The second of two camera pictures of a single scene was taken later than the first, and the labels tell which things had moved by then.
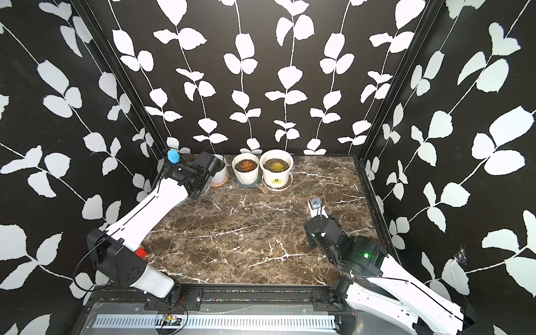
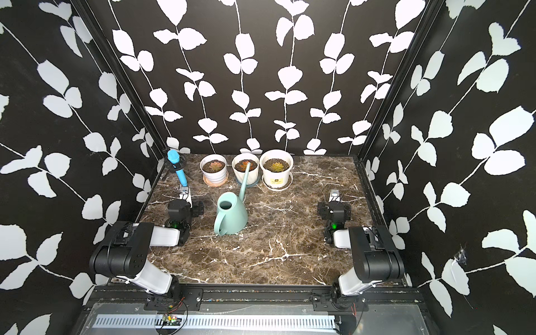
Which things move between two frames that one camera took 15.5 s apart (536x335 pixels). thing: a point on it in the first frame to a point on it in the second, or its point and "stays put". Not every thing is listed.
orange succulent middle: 246,166 stays put
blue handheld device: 173,156 stays put
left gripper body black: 198,195 to 192,212
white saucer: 288,184 stays put
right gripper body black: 309,237 to 325,206
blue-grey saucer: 247,185 stays put
